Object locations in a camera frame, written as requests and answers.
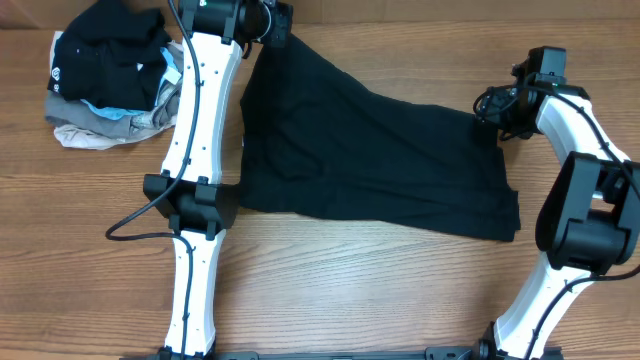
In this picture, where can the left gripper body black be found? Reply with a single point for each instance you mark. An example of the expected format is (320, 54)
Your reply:
(280, 14)

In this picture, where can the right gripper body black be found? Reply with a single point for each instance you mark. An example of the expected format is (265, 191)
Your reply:
(514, 122)

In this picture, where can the dark green t-shirt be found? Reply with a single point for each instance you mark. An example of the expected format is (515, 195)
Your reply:
(319, 143)

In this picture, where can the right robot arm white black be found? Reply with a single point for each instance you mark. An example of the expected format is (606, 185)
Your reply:
(588, 223)

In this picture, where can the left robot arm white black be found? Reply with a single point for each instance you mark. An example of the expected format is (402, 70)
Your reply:
(188, 192)

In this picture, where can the light blue garment in pile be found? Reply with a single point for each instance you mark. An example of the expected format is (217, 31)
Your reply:
(171, 75)

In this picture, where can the black garment on pile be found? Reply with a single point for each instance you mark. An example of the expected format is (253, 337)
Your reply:
(110, 56)

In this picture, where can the grey garment in pile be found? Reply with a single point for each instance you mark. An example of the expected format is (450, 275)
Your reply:
(59, 112)

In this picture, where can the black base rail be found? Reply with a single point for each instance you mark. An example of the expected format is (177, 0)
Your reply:
(430, 353)

